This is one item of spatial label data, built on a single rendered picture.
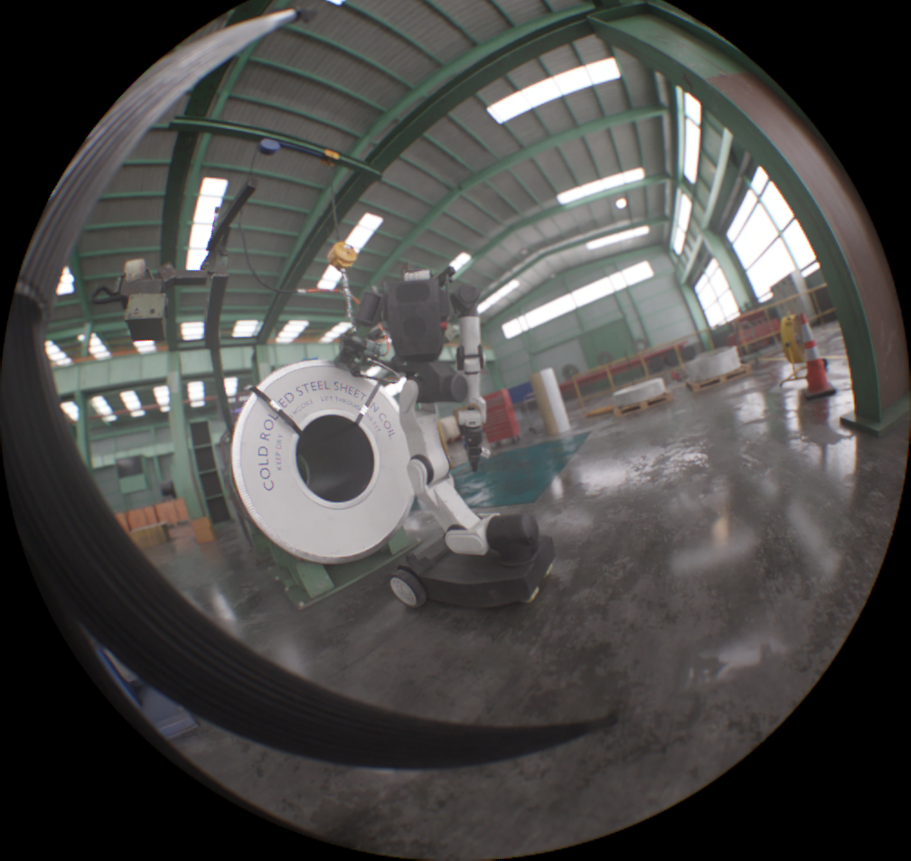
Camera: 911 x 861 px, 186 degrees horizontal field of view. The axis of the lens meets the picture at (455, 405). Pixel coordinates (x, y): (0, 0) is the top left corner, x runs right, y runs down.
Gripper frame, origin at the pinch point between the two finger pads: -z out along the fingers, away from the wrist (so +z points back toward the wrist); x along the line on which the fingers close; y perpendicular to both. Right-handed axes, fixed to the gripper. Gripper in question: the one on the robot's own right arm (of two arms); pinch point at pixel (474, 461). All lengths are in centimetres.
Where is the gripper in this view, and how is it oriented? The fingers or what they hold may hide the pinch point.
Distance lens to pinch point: 138.7
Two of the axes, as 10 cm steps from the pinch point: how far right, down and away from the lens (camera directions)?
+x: -0.5, -3.0, 9.5
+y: -10.0, 0.6, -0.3
